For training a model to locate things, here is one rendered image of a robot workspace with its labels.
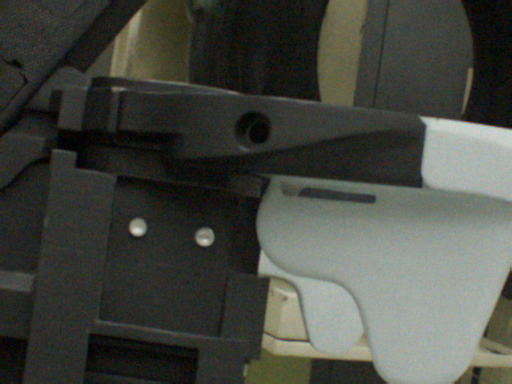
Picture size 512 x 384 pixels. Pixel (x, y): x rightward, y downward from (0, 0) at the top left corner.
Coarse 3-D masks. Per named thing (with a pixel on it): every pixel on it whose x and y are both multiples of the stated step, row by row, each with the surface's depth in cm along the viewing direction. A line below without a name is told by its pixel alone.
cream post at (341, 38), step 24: (336, 0) 188; (360, 0) 189; (336, 24) 188; (360, 24) 190; (336, 48) 189; (360, 48) 191; (336, 72) 189; (336, 96) 190; (264, 360) 190; (288, 360) 191; (312, 360) 193
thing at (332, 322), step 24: (264, 192) 36; (312, 192) 36; (336, 192) 37; (264, 264) 37; (312, 288) 38; (336, 288) 39; (312, 312) 38; (336, 312) 39; (312, 336) 38; (336, 336) 39; (360, 336) 40
